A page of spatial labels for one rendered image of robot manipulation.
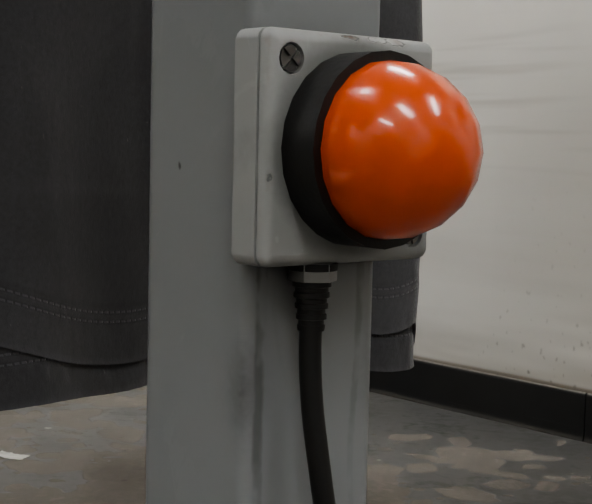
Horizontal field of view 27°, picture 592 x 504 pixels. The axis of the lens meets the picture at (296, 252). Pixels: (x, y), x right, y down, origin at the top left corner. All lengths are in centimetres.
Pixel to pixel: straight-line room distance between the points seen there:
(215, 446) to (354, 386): 4
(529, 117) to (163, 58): 269
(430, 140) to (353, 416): 8
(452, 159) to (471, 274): 284
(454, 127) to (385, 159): 2
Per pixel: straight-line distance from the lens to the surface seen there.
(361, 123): 25
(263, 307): 28
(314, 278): 27
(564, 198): 290
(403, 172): 25
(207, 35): 28
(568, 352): 292
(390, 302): 71
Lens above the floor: 65
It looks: 5 degrees down
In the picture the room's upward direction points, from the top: 1 degrees clockwise
